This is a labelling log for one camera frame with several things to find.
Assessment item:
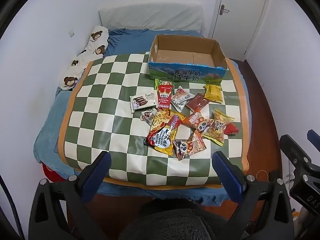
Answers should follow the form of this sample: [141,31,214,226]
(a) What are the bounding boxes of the white blue snack packet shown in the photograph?
[171,86,195,112]

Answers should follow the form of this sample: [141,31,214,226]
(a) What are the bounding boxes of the yellow clear pastry packet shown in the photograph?
[203,109,235,147]

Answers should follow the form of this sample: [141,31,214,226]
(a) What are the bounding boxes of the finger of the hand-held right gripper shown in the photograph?
[307,129,320,153]
[279,134,313,173]

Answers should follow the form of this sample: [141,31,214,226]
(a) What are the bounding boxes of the white chocolate biscuit box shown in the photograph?
[130,92,158,113]

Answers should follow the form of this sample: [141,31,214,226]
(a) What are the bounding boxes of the brown snack packet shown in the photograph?
[185,93,211,112]

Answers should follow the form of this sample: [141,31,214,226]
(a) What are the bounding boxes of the green candy packet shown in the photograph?
[154,79,173,90]

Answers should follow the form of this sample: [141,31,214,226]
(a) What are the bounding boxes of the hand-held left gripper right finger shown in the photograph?
[212,151,295,240]

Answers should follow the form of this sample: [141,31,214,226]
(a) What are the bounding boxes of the white bear print pillow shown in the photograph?
[60,26,110,90]

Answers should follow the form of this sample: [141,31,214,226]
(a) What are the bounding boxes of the green white checkered mat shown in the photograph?
[58,52,250,189]

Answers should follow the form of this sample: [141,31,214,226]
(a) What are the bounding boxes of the dark grey fuzzy cloth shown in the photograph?
[119,201,218,240]

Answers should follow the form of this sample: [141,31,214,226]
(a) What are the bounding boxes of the black cable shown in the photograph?
[0,175,19,240]

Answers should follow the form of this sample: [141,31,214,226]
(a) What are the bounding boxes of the yellow snack packet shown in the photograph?
[203,84,223,103]

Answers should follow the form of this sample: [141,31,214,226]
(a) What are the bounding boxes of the small white candy packet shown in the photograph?
[140,108,157,126]

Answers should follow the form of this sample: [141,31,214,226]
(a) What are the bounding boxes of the large instant noodle packet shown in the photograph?
[143,108,187,157]

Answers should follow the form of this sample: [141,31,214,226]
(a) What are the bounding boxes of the red object under bed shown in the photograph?
[42,162,67,183]

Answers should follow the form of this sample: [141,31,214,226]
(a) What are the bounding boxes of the dark blue bed sheet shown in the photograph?
[96,29,238,207]

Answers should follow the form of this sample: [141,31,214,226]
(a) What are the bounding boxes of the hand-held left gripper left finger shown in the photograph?
[29,151,112,240]

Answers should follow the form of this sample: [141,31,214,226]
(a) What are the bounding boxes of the white quilted pillow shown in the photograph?
[98,4,205,32]

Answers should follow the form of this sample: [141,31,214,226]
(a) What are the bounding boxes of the small red snack packet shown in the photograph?
[223,122,240,135]

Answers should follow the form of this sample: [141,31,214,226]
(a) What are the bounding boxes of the white door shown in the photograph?
[210,0,273,62]

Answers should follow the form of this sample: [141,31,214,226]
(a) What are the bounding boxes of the cardboard box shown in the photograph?
[147,34,229,85]

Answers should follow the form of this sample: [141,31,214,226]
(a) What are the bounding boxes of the orange panda snack packet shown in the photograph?
[172,131,207,161]
[182,107,214,133]

